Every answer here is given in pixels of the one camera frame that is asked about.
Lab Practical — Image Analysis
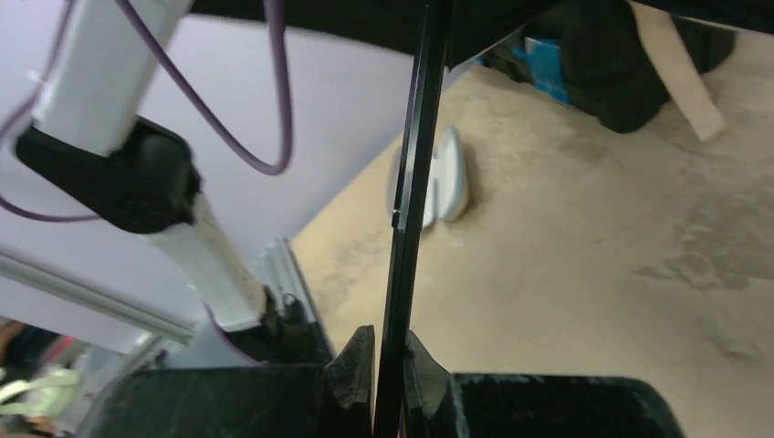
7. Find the grey umbrella case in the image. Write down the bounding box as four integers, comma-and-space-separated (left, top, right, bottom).
422, 125, 469, 230

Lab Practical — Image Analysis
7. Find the beige umbrella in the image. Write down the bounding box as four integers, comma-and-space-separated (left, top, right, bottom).
287, 1, 773, 437

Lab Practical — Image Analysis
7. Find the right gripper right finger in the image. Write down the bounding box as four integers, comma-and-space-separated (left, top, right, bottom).
403, 333, 685, 438

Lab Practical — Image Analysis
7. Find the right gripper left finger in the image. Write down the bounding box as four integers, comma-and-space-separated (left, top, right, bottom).
75, 326, 375, 438

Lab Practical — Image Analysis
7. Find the aluminium frame rail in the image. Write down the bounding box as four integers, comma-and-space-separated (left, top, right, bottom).
1, 238, 335, 363

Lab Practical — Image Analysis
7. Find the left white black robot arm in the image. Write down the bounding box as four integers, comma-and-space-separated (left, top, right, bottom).
14, 1, 332, 364

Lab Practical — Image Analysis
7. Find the black plastic toolbox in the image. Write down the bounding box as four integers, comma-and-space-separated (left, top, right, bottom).
477, 1, 736, 141

